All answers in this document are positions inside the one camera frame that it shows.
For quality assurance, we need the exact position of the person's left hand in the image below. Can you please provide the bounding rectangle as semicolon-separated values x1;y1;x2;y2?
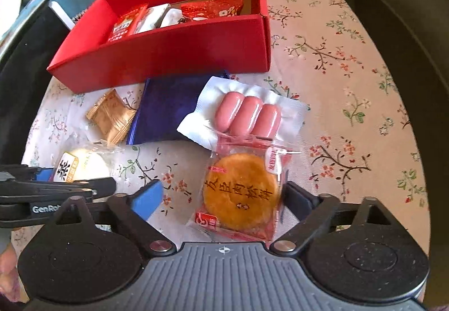
0;248;18;301

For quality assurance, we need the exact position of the floral tablecloth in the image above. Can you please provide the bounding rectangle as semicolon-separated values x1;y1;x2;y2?
10;0;431;255

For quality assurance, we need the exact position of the small red snack packet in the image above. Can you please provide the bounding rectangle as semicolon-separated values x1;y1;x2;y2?
111;4;148;43

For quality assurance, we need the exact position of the black glossy table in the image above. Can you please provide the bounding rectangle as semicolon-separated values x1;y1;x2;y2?
0;0;72;168

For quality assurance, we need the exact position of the golden wafer packet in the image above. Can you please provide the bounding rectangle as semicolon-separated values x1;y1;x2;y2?
86;88;137;145

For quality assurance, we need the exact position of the red cardboard box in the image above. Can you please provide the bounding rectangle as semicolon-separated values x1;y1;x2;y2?
47;0;271;94

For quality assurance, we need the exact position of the red gummy candy packet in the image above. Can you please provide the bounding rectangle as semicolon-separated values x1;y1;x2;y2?
180;0;244;21

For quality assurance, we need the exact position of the round cake packet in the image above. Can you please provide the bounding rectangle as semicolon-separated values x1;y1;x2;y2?
186;137;293;241

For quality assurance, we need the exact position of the purple snack packet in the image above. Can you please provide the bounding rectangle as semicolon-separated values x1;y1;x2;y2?
126;71;230;146

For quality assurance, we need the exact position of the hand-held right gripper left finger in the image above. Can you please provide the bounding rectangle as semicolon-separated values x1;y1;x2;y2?
38;179;176;257

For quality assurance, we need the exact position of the steamed bun packet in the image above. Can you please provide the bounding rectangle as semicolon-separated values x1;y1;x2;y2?
49;141;123;183

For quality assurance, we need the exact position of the white snack packet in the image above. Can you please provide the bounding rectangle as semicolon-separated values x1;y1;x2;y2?
135;3;171;34

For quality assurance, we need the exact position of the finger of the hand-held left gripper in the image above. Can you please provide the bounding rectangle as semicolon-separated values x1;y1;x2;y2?
0;176;116;197
0;164;53;183

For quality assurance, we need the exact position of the pink sausage packet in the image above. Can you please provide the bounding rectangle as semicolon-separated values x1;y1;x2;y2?
176;76;307;150

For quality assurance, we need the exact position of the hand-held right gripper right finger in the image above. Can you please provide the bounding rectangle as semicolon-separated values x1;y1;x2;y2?
269;182;409;257

